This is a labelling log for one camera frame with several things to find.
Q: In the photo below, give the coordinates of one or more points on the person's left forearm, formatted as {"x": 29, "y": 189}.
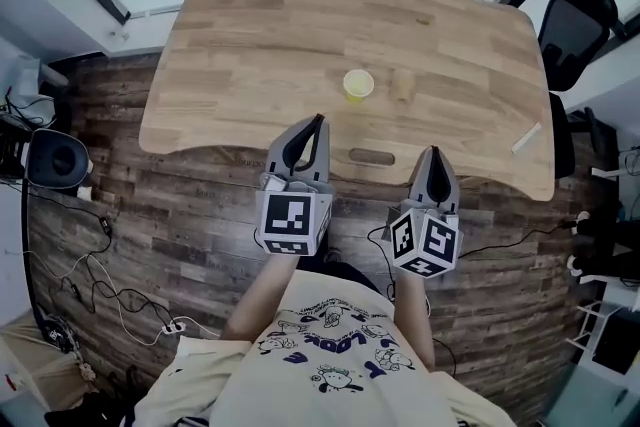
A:
{"x": 260, "y": 295}

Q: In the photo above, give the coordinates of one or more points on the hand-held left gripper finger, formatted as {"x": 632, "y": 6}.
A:
{"x": 280, "y": 155}
{"x": 322, "y": 160}

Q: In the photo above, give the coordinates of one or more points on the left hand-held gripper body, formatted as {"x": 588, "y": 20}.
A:
{"x": 287, "y": 220}

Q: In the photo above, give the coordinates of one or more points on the black equipment pile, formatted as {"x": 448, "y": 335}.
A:
{"x": 12, "y": 145}

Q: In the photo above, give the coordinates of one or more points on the black bag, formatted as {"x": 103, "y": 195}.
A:
{"x": 90, "y": 415}

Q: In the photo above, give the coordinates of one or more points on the black office chair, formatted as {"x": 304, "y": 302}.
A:
{"x": 570, "y": 40}

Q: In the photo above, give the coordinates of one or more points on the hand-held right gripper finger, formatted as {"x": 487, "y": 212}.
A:
{"x": 452, "y": 197}
{"x": 419, "y": 187}

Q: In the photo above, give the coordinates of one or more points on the person's right forearm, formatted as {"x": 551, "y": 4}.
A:
{"x": 412, "y": 315}

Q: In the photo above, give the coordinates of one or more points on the cream printed shirt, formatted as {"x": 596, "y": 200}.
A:
{"x": 325, "y": 390}

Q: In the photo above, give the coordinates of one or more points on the person's black trousers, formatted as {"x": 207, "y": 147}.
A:
{"x": 345, "y": 272}

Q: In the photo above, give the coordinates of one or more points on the white paper strip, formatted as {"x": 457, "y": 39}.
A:
{"x": 526, "y": 138}

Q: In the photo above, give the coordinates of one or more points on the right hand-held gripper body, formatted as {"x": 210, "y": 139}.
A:
{"x": 430, "y": 240}

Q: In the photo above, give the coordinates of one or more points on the white power strip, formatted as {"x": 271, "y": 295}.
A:
{"x": 173, "y": 327}

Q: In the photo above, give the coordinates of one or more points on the black patterned pouch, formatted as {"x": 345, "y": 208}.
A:
{"x": 57, "y": 332}

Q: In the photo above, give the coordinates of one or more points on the white dome headset device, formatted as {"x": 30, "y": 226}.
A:
{"x": 57, "y": 160}

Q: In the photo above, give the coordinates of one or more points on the white metal rack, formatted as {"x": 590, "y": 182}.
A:
{"x": 587, "y": 320}

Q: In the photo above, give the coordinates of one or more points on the cardboard box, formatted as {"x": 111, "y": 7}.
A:
{"x": 35, "y": 365}

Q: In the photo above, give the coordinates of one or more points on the yellow paper cup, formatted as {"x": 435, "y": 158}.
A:
{"x": 357, "y": 82}

